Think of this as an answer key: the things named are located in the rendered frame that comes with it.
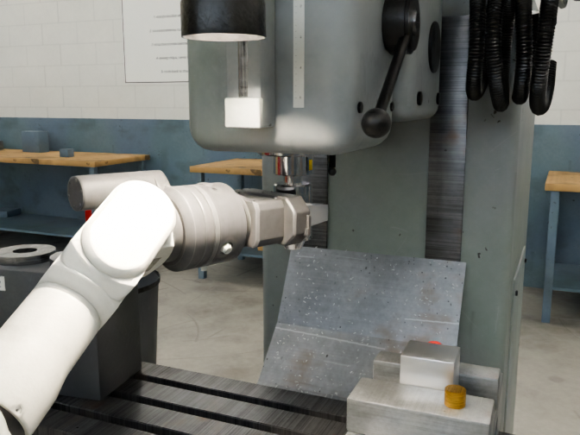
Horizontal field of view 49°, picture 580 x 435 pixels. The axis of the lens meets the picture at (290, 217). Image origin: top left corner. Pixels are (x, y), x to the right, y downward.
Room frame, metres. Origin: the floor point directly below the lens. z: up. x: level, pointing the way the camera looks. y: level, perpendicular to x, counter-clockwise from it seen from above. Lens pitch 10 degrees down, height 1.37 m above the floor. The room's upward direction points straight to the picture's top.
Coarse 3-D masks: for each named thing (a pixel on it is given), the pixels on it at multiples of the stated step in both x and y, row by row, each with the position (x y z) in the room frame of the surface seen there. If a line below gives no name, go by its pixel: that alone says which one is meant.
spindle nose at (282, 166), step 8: (280, 160) 0.74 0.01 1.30; (288, 160) 0.74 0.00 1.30; (296, 160) 0.74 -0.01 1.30; (304, 160) 0.74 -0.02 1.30; (312, 160) 0.76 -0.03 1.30; (280, 168) 0.74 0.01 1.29; (288, 168) 0.74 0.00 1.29; (296, 168) 0.74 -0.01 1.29; (304, 168) 0.74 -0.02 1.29; (312, 168) 0.76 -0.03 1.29
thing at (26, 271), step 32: (0, 256) 0.91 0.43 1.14; (32, 256) 0.92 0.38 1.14; (0, 288) 0.89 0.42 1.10; (32, 288) 0.88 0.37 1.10; (0, 320) 0.90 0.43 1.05; (128, 320) 0.93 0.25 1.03; (96, 352) 0.85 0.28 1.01; (128, 352) 0.92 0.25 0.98; (64, 384) 0.87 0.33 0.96; (96, 384) 0.85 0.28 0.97
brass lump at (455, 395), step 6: (444, 390) 0.63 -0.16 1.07; (450, 390) 0.62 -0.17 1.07; (456, 390) 0.62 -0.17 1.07; (462, 390) 0.62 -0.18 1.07; (444, 396) 0.62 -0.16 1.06; (450, 396) 0.62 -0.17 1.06; (456, 396) 0.61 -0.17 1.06; (462, 396) 0.62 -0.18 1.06; (444, 402) 0.62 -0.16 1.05; (450, 402) 0.62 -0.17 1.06; (456, 402) 0.61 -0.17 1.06; (462, 402) 0.62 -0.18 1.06; (456, 408) 0.61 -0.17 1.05
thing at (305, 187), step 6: (276, 186) 0.75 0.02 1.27; (282, 186) 0.74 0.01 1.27; (288, 186) 0.74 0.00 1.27; (294, 186) 0.74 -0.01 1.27; (300, 186) 0.74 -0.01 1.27; (306, 186) 0.74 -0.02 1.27; (282, 192) 0.74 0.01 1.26; (288, 192) 0.74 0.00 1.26; (294, 192) 0.74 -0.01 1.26; (300, 192) 0.74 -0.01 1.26; (306, 192) 0.74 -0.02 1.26
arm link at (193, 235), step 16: (80, 176) 0.60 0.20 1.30; (96, 176) 0.61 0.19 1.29; (112, 176) 0.62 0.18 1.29; (128, 176) 0.63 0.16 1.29; (144, 176) 0.64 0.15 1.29; (160, 176) 0.65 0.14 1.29; (80, 192) 0.59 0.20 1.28; (96, 192) 0.60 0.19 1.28; (176, 192) 0.63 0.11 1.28; (192, 192) 0.64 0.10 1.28; (80, 208) 0.60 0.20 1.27; (96, 208) 0.61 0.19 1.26; (176, 208) 0.62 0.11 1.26; (192, 208) 0.62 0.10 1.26; (208, 208) 0.63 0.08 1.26; (176, 224) 0.61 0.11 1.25; (192, 224) 0.61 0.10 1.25; (208, 224) 0.62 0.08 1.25; (176, 240) 0.61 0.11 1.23; (192, 240) 0.61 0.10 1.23; (208, 240) 0.62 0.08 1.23; (160, 256) 0.60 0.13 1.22; (176, 256) 0.62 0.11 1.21; (192, 256) 0.61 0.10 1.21; (208, 256) 0.63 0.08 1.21; (144, 272) 0.61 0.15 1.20
